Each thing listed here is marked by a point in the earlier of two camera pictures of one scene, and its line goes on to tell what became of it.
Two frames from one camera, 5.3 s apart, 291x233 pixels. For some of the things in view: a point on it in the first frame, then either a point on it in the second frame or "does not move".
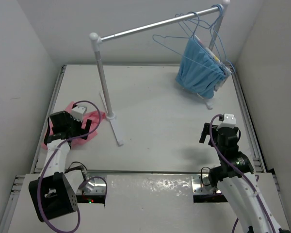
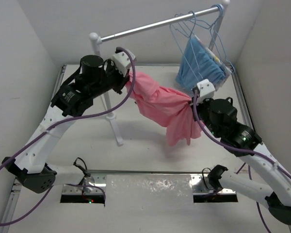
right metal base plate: (197, 186) does not move
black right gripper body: (214, 133) to (202, 110)
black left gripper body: (73, 125) to (113, 77)
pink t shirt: (93, 116) to (167, 108)
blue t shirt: (198, 72) does not move
